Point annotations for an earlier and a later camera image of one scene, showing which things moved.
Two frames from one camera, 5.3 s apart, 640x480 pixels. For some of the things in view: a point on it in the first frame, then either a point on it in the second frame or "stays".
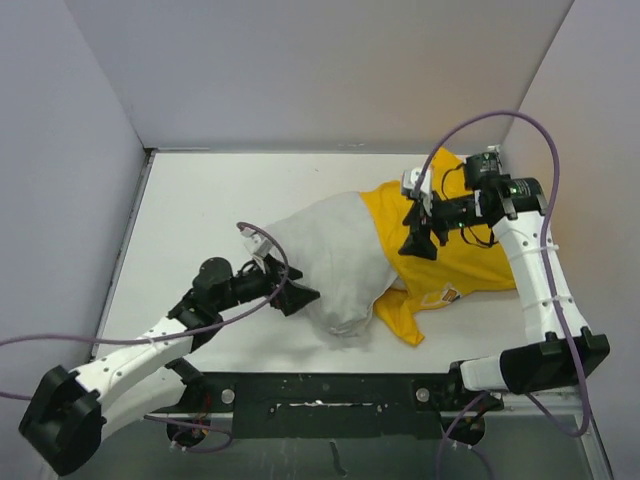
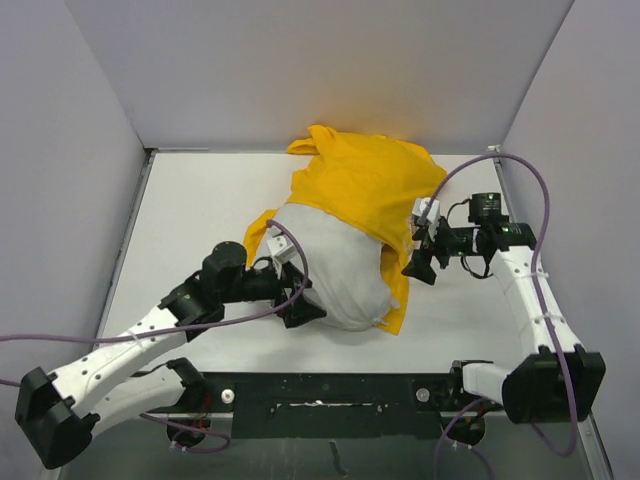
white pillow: x=333 y=241 stays
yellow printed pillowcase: x=473 y=258 to x=372 y=181
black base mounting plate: x=209 y=406 stays
